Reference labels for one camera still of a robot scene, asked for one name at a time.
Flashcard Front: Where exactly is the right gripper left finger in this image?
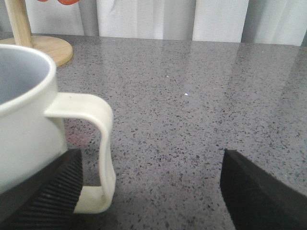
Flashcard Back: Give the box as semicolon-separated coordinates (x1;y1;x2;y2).
0;149;83;230

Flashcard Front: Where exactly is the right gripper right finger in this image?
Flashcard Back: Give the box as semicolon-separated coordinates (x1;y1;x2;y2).
220;149;307;230

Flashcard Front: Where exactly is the cream HOME mug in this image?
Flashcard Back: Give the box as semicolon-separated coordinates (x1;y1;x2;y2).
0;44;116;214

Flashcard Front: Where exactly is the wooden mug tree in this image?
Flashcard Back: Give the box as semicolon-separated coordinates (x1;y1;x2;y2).
0;0;73;66

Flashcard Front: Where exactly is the grey white curtain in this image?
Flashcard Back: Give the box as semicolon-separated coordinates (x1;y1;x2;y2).
25;0;307;46

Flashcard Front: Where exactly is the orange enamel mug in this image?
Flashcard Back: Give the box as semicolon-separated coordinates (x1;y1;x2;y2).
39;0;79;5

